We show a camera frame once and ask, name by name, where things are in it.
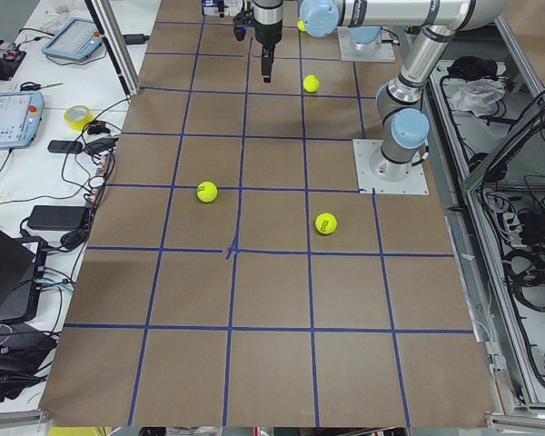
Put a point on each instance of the upper teach pendant tablet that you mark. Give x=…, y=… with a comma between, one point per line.
x=75, y=41

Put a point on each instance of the tennis ball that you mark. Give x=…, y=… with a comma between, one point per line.
x=311, y=83
x=325, y=223
x=301, y=25
x=206, y=191

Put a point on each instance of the lower teach pendant tablet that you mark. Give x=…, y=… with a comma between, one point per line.
x=20, y=116

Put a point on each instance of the black scissors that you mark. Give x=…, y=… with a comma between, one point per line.
x=33, y=86

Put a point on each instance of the teach pendant tablet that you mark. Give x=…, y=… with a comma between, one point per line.
x=75, y=41
x=20, y=116

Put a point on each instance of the black phone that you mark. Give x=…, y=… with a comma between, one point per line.
x=65, y=147

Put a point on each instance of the crumpled white cloth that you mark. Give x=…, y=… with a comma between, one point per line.
x=479, y=97

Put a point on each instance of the yellow tape roll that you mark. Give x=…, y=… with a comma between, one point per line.
x=78, y=117

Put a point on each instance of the tennis ball far top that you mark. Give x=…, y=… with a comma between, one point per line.
x=301, y=25

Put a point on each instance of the tennis ball centre right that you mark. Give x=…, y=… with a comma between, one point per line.
x=325, y=223

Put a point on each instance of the tennis ball centre left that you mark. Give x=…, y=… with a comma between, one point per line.
x=206, y=191

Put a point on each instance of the tennis ball upper middle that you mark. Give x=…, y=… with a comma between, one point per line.
x=311, y=83

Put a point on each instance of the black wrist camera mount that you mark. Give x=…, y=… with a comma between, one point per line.
x=240, y=20

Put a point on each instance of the white blue tennis ball can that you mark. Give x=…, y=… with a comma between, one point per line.
x=221, y=8

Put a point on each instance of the black power adapter brick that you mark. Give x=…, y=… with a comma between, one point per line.
x=56, y=217

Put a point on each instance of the power strip with plugs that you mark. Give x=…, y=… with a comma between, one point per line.
x=105, y=163

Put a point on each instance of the aluminium frame post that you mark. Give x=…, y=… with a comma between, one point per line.
x=105, y=21

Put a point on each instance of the black laptop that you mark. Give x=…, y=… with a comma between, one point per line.
x=22, y=265

